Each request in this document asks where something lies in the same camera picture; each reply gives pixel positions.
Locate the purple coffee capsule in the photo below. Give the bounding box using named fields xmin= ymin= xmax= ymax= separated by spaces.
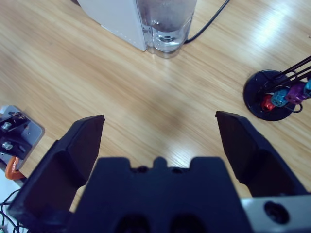
xmin=285 ymin=82 xmax=308 ymax=103

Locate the thin black cable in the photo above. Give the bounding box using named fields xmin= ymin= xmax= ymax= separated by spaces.
xmin=0 ymin=189 xmax=25 ymax=233

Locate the white capsule coffee machine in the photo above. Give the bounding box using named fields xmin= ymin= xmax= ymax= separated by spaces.
xmin=76 ymin=0 xmax=149 ymax=52

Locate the grey camera mount with post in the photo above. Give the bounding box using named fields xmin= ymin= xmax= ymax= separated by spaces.
xmin=0 ymin=104 xmax=46 ymax=170

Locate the teal coffee capsule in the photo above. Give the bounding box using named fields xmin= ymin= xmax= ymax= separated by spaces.
xmin=271 ymin=88 xmax=290 ymax=108
xmin=303 ymin=79 xmax=311 ymax=98

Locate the black power cable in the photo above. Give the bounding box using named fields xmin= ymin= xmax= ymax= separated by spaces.
xmin=183 ymin=0 xmax=230 ymax=45

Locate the orange clamp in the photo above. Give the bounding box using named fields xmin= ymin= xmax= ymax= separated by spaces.
xmin=4 ymin=157 xmax=26 ymax=181

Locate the black capsule holder with rods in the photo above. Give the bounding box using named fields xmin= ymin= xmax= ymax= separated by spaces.
xmin=242 ymin=55 xmax=311 ymax=121

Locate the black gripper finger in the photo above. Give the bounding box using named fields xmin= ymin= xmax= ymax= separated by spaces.
xmin=6 ymin=115 xmax=105 ymax=221
xmin=215 ymin=110 xmax=309 ymax=198

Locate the red coffee capsule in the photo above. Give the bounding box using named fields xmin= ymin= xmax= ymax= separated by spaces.
xmin=261 ymin=94 xmax=276 ymax=112

